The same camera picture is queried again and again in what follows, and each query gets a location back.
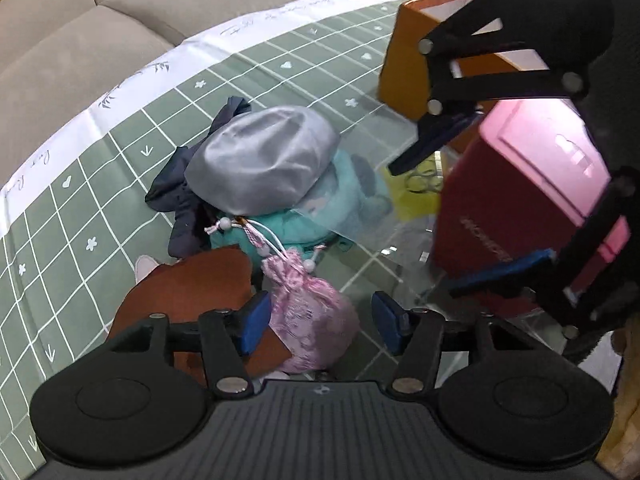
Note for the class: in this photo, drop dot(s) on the brown leather pouch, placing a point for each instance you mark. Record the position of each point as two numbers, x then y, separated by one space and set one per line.
185 292

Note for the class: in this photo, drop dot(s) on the teal plush toy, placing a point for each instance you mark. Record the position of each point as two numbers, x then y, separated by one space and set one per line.
295 227

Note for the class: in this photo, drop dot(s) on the orange cardboard box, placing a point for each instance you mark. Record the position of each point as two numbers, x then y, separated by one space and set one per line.
405 75

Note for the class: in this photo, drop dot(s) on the clear plastic bag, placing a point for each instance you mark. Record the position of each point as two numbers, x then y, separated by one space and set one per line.
385 240

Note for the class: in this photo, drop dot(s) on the red box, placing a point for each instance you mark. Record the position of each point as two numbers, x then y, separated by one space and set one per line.
505 200

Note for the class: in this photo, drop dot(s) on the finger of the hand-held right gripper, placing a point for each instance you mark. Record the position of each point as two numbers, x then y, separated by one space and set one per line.
505 271
440 132

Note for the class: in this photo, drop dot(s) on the navy blue socks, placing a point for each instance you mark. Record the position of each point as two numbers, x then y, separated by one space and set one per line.
187 210

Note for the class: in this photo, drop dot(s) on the grey satin hat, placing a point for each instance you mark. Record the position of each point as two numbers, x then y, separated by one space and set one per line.
265 160

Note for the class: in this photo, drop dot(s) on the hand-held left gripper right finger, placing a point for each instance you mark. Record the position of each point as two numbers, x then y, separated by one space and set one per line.
386 322

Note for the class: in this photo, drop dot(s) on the green grid tablecloth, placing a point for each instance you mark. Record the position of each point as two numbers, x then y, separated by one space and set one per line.
85 220

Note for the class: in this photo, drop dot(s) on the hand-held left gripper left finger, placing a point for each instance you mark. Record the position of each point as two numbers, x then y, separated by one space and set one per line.
256 322

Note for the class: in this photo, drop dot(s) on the beige sofa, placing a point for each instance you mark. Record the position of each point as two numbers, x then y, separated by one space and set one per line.
100 50

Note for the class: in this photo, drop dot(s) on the yellow packet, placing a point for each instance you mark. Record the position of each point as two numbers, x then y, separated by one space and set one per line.
417 205

